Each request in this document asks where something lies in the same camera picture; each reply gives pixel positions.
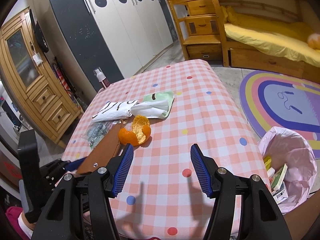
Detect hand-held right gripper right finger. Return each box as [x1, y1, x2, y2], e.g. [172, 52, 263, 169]
[190, 144, 292, 240]

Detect black hanging bag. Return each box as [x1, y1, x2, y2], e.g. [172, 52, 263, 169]
[29, 9, 49, 53]

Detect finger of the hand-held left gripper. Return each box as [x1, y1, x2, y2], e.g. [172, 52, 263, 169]
[59, 157, 88, 174]

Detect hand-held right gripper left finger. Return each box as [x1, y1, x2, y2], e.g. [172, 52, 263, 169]
[35, 143, 134, 240]

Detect yellow bedsheet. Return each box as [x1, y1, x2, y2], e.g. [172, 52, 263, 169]
[220, 5, 320, 68]

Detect green snack wrapper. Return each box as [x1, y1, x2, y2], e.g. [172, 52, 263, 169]
[142, 91, 175, 118]

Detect pink checkered tablecloth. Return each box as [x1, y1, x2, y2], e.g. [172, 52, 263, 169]
[61, 59, 272, 240]

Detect clear spray bottle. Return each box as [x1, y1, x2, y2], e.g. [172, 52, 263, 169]
[94, 67, 110, 90]

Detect pink-lined trash bin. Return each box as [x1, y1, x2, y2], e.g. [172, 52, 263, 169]
[257, 126, 317, 214]

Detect white flat carton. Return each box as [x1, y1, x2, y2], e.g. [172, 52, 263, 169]
[270, 164, 288, 204]

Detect clear plastic wrapper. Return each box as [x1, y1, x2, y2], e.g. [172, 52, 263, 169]
[81, 121, 118, 147]

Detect yellow pillow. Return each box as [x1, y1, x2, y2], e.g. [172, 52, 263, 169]
[220, 5, 238, 24]

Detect rainbow oval rug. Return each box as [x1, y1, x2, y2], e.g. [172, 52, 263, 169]
[239, 70, 320, 159]

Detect wooden glass-door cabinet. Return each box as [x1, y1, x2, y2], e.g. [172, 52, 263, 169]
[0, 6, 84, 148]

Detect red striped bag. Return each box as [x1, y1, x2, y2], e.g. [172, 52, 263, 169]
[51, 57, 83, 105]

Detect white striped plastic bag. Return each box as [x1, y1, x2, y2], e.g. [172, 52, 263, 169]
[92, 100, 139, 123]

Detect wooden bunk bed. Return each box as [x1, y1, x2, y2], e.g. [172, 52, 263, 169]
[205, 0, 320, 80]

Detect orange plush toy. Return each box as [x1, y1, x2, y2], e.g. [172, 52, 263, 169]
[307, 32, 320, 50]

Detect wooden stair drawers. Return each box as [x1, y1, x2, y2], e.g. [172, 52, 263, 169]
[164, 0, 229, 67]

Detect white grey wardrobe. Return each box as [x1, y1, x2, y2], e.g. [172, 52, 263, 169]
[45, 0, 179, 93]

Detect person's left forearm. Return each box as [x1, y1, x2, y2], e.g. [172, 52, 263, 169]
[5, 206, 35, 240]

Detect orange peel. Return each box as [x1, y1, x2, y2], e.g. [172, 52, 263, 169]
[118, 115, 152, 146]

